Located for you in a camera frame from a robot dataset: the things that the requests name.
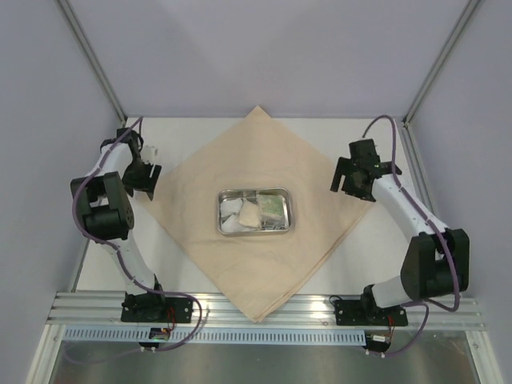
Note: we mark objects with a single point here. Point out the green printed glove packet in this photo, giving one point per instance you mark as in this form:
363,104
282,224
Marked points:
271,206

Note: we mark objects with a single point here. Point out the beige cloth mat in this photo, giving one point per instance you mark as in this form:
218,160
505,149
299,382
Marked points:
257,273

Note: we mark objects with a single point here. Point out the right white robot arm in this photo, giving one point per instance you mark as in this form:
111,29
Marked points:
435,268

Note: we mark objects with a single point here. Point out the slotted grey cable duct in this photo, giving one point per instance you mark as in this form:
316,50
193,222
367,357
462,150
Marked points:
334,337

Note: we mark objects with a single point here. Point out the left aluminium frame post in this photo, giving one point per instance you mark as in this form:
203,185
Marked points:
85,46

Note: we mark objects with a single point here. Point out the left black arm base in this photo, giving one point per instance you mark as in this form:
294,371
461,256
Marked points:
147,308

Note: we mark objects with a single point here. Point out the white gauze pad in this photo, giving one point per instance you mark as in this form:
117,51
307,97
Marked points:
232,225
229,207

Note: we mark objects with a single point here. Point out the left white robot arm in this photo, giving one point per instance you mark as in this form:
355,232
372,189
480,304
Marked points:
102,211

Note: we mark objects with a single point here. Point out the stainless steel tray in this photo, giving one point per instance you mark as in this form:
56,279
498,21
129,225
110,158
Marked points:
250,195

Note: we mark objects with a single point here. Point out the right aluminium frame post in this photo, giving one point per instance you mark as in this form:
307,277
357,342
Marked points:
453,39

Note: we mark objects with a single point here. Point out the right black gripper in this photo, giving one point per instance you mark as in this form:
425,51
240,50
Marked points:
346,176

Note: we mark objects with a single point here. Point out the aluminium frame post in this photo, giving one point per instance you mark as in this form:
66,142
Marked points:
85,46
453,39

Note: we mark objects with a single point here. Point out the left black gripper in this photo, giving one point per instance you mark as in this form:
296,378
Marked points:
148,184

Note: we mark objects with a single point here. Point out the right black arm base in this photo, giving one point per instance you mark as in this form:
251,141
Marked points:
350,312

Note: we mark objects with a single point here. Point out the aluminium front rail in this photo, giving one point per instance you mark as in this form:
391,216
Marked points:
115,308

